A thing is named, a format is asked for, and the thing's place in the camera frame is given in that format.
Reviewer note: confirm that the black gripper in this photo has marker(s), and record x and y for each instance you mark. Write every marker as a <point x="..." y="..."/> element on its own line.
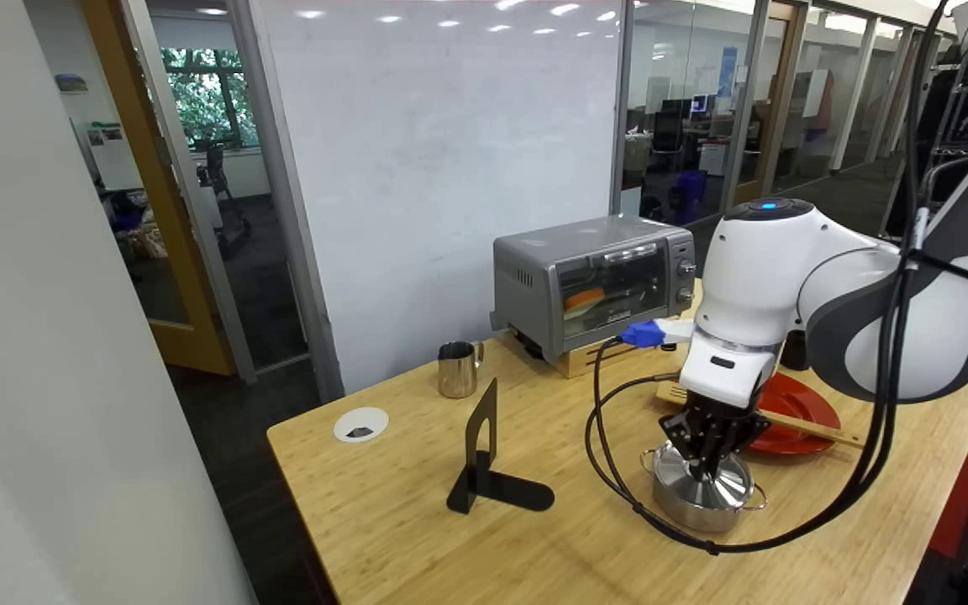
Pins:
<point x="714" y="424"/>

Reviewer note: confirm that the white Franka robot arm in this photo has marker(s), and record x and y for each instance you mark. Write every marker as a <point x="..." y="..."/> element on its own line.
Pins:
<point x="764" y="272"/>

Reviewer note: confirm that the wooden spatula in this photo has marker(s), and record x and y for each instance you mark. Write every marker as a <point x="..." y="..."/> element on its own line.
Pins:
<point x="809" y="424"/>

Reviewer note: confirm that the red plate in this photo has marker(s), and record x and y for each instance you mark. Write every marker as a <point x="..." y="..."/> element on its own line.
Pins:
<point x="804" y="405"/>

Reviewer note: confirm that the wooden crate stand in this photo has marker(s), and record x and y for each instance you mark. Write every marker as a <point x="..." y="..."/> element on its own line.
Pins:
<point x="590" y="358"/>

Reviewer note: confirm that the silver toaster oven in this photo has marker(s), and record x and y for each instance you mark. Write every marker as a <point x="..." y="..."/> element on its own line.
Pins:
<point x="551" y="282"/>

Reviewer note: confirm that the small silver jug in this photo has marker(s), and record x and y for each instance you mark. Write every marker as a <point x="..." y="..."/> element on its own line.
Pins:
<point x="457" y="371"/>

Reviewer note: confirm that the white round table grommet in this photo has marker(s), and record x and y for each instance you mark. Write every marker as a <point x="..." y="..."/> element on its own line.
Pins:
<point x="361" y="424"/>

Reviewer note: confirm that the large whiteboard panel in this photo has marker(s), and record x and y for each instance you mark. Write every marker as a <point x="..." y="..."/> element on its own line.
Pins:
<point x="439" y="191"/>

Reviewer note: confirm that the wrist camera with blue plug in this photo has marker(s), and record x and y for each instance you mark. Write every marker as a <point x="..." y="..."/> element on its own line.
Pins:
<point x="645" y="335"/>

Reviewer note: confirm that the black metal bracket stand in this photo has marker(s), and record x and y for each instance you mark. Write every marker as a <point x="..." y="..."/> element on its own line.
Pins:
<point x="485" y="450"/>

